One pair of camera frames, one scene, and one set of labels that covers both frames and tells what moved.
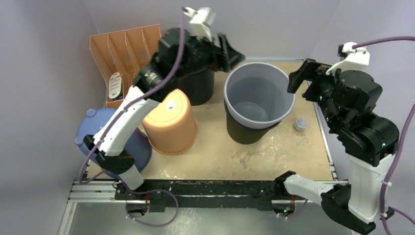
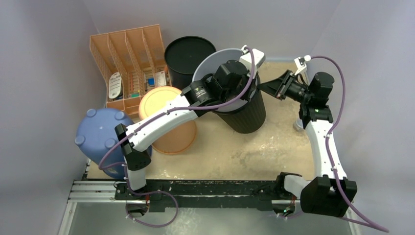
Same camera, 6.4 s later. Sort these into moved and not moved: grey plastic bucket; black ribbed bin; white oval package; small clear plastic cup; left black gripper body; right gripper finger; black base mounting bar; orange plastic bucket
Moved: grey plastic bucket; left black gripper body; right gripper finger; black ribbed bin
Not moved: black base mounting bar; small clear plastic cup; white oval package; orange plastic bucket
